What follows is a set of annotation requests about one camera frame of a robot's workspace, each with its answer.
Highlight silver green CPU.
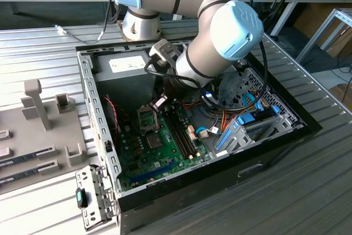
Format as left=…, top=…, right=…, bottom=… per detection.
left=147, top=134, right=163, bottom=149

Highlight CPU socket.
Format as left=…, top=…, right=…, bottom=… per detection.
left=145, top=132, right=166, bottom=151

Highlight grey power supply box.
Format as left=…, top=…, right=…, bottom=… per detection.
left=90, top=50, right=157, bottom=109

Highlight black RAM slot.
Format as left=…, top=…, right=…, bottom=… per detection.
left=166, top=109, right=192, bottom=159
left=162, top=110, right=189, bottom=160
left=172, top=107, right=198, bottom=157
left=168, top=108, right=195, bottom=158

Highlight grey metal disk bay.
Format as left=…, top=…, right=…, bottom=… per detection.
left=211, top=63, right=250, bottom=108

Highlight black case fan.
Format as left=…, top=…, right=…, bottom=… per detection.
left=103, top=96, right=126, bottom=136

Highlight green motherboard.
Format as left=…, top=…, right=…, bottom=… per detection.
left=117, top=102, right=215, bottom=192

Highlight hard disk in blue carrier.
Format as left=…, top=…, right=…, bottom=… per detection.
left=214, top=105, right=281, bottom=152

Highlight blue expansion slot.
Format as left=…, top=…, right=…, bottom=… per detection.
left=129, top=160, right=178, bottom=183

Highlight perforated metal drive cage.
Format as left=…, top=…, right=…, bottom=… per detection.
left=213, top=67, right=306, bottom=159

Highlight black open PC case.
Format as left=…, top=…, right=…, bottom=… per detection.
left=75, top=36, right=323, bottom=235

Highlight grey plastic parts rack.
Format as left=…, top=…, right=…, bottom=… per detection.
left=0, top=79, right=92, bottom=195

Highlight black teal case latch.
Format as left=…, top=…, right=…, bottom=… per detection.
left=75, top=187, right=89, bottom=209

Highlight blue RAM stick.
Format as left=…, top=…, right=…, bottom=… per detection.
left=0, top=154, right=39, bottom=167
left=0, top=171, right=41, bottom=185

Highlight flat cardboard sheet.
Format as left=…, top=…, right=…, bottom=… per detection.
left=328, top=83, right=352, bottom=109

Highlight stacked cardboard boxes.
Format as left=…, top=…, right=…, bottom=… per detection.
left=326, top=24, right=352, bottom=59

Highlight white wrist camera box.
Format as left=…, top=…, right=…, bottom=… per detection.
left=150, top=94, right=168, bottom=113

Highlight metal socket cover frame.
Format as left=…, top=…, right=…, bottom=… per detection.
left=136, top=105, right=161, bottom=135

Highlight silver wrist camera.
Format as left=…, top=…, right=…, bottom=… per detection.
left=149, top=39, right=183, bottom=68

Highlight twisted coloured fan wire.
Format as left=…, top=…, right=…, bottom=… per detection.
left=103, top=95, right=129, bottom=134

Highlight orange black power wire bundle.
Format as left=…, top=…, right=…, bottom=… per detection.
left=181, top=100, right=240, bottom=136

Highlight blue flat data wire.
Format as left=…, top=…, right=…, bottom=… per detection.
left=241, top=91, right=269, bottom=112

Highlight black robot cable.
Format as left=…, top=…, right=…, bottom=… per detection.
left=144, top=0, right=272, bottom=108

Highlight metal expansion card bracket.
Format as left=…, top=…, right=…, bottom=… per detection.
left=74, top=163, right=122, bottom=232

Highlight grey cable with plug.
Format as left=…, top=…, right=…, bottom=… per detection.
left=53, top=23, right=115, bottom=45

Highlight aluminium profile frame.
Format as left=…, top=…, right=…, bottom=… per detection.
left=295, top=8, right=352, bottom=64

